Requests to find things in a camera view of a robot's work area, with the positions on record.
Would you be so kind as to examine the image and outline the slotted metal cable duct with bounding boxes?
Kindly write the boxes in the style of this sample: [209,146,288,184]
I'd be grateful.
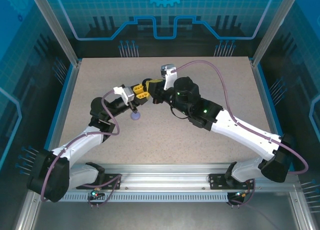
[61,192,230,203]

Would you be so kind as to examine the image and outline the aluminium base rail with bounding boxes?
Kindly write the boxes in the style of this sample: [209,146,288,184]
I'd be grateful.
[67,162,301,192]

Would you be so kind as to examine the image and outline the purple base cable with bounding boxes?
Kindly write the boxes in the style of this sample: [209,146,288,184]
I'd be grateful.
[227,178,258,208]
[81,173,123,208]

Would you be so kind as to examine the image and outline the aluminium table side rail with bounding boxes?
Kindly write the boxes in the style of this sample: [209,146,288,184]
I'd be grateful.
[48,60,83,152]
[250,60,296,172]

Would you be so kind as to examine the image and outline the steel shelf panel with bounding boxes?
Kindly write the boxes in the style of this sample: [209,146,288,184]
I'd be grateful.
[31,201,302,230]

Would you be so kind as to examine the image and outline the tall aluminium frame post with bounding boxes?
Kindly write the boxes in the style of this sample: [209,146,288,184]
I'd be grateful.
[27,0,83,67]
[250,0,302,67]

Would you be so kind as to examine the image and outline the short aluminium frame post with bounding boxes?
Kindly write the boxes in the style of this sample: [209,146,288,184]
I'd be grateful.
[289,187,315,230]
[13,192,41,230]

